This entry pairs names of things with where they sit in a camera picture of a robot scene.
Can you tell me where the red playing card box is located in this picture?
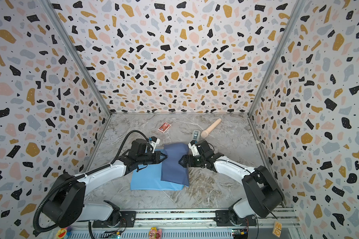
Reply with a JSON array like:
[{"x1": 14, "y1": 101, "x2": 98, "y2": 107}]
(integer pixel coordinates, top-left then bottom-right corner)
[{"x1": 158, "y1": 122, "x2": 171, "y2": 133}]

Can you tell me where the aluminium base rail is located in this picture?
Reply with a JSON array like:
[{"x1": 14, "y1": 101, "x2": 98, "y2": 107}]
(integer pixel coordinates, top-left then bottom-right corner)
[{"x1": 44, "y1": 207, "x2": 303, "y2": 239}]

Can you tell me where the beige microphone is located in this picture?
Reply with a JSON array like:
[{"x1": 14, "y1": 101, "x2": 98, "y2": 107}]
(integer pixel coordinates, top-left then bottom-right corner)
[{"x1": 200, "y1": 118, "x2": 222, "y2": 138}]

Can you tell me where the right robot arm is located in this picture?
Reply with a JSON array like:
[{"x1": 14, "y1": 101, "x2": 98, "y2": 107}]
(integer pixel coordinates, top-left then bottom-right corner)
[{"x1": 179, "y1": 153, "x2": 284, "y2": 226}]

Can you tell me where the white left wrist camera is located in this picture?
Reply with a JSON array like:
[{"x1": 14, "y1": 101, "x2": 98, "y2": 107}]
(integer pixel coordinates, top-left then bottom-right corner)
[{"x1": 148, "y1": 136, "x2": 160, "y2": 152}]

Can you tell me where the colourful smiley toy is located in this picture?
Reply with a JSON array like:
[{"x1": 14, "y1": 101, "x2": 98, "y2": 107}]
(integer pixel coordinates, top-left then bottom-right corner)
[{"x1": 55, "y1": 226, "x2": 72, "y2": 239}]

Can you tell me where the black corrugated left cable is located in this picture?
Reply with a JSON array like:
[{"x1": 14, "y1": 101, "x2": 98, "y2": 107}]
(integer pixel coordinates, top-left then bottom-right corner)
[{"x1": 32, "y1": 129, "x2": 150, "y2": 233}]

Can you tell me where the pink yellow figure toy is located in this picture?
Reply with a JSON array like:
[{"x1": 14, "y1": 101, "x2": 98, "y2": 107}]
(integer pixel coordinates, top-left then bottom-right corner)
[{"x1": 149, "y1": 227, "x2": 162, "y2": 239}]

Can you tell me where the grey tape dispenser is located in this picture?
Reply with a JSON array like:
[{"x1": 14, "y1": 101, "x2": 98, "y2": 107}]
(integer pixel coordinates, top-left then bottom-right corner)
[{"x1": 192, "y1": 130, "x2": 201, "y2": 141}]

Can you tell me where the aluminium left corner post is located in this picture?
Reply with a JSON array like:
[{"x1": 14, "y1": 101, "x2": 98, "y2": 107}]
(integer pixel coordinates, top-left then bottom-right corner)
[{"x1": 39, "y1": 1, "x2": 112, "y2": 117}]

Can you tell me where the aluminium right corner post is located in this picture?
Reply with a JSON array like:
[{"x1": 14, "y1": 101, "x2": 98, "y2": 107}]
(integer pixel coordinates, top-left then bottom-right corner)
[{"x1": 248, "y1": 0, "x2": 306, "y2": 117}]

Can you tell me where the blue wrapping paper sheet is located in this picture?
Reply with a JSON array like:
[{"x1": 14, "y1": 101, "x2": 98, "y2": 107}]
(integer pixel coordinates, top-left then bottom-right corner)
[{"x1": 131, "y1": 142, "x2": 189, "y2": 191}]

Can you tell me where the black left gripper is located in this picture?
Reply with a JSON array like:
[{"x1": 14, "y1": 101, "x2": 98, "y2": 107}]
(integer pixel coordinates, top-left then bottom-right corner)
[{"x1": 137, "y1": 150, "x2": 167, "y2": 165}]

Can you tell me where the aluminium corner post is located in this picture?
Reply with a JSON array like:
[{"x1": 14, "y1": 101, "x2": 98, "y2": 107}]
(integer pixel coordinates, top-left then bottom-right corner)
[
  {"x1": 39, "y1": 1, "x2": 112, "y2": 117},
  {"x1": 248, "y1": 0, "x2": 306, "y2": 117}
]

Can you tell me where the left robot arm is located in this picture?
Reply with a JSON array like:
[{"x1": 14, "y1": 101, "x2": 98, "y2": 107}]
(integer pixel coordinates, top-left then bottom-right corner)
[{"x1": 33, "y1": 136, "x2": 167, "y2": 233}]

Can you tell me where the wooden letter block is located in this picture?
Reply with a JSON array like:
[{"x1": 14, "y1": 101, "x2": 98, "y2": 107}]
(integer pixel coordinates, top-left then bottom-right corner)
[{"x1": 272, "y1": 221, "x2": 282, "y2": 238}]

